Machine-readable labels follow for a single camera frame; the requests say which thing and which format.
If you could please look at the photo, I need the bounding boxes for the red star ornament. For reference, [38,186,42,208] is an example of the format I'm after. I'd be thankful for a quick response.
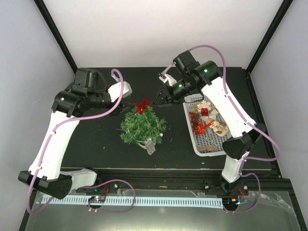
[133,97,153,115]

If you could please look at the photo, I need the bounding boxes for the small green christmas tree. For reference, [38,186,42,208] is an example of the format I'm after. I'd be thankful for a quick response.
[120,106,167,146]

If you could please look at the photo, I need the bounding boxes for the red gift box ornament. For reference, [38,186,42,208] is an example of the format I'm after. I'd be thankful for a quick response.
[200,108,209,116]

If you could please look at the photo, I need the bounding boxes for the red ribbon bow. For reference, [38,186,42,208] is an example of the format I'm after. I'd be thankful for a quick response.
[192,122,210,135]

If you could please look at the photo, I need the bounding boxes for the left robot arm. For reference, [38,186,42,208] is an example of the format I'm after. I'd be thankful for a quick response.
[18,68,132,199]

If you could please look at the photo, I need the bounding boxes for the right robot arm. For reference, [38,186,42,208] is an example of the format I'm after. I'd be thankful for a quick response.
[155,51,265,194]

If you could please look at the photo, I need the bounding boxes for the pine cone ornament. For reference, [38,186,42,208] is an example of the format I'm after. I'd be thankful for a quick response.
[192,113,200,126]

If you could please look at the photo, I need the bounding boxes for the white snowflake ornament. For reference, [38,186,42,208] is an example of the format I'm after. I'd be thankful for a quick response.
[197,100,211,110]

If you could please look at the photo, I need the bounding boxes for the white mesh bow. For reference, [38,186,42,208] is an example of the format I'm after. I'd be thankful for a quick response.
[201,109,219,124]

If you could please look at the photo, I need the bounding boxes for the burlap bow ornament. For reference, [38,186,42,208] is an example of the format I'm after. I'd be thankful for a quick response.
[196,145,218,153]

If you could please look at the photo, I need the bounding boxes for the snowman doll ornament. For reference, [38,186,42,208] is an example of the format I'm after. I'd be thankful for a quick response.
[209,121,229,137]

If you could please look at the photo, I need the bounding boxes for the left circuit board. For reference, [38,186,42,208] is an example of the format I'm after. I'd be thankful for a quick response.
[88,196,106,204]

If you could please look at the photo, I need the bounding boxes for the circuit board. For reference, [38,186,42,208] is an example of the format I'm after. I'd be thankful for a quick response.
[88,196,106,204]
[222,198,247,205]

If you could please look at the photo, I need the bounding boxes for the right circuit board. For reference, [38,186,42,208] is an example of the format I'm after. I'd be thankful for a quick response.
[222,198,247,205]

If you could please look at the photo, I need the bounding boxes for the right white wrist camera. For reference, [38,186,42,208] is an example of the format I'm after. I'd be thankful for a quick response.
[159,73,177,87]

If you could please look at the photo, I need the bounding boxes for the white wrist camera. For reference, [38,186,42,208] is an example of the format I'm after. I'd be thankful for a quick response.
[159,73,177,87]
[107,81,132,102]

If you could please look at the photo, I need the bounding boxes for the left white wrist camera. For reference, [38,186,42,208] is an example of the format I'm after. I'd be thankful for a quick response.
[107,81,132,102]

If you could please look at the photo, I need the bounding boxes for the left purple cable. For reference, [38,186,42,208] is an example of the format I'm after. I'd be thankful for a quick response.
[26,69,136,215]

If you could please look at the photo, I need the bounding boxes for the purple cable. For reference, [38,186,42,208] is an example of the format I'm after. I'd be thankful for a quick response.
[161,44,282,214]
[26,69,136,215]

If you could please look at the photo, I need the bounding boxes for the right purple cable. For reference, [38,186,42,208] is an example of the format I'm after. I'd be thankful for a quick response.
[161,44,282,214]

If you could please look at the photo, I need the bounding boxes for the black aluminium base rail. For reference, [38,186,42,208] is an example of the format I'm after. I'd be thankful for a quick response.
[61,168,293,195]

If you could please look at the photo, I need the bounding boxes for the white slotted cable duct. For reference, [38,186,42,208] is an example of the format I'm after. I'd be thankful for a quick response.
[50,195,223,209]

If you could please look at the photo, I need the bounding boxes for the left black frame post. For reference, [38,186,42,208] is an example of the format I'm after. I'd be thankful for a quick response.
[34,0,77,73]

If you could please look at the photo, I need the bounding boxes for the black frame post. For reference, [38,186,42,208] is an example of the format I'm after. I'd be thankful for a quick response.
[246,0,293,74]
[34,0,77,73]

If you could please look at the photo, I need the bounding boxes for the right black frame post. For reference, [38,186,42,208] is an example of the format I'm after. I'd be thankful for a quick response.
[246,0,293,74]

